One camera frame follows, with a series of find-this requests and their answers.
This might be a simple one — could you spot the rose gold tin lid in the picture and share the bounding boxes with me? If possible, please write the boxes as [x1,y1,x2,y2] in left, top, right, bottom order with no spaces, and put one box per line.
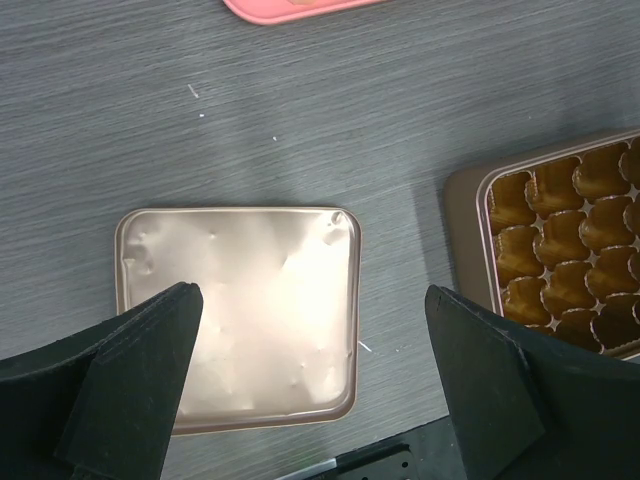
[114,206,362,435]

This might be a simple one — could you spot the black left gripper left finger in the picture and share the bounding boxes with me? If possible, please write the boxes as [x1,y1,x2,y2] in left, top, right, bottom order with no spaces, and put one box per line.
[1,282,203,479]

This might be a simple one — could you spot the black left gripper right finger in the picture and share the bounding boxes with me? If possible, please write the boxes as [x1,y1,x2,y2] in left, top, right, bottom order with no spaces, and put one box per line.
[425,285,639,479]

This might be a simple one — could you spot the pink plastic tray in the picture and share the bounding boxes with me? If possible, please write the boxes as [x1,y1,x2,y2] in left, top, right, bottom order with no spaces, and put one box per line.
[223,0,380,25]

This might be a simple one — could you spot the gold chocolate box with tray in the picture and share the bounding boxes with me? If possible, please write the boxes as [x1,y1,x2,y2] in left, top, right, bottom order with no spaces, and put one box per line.
[444,130,639,361]

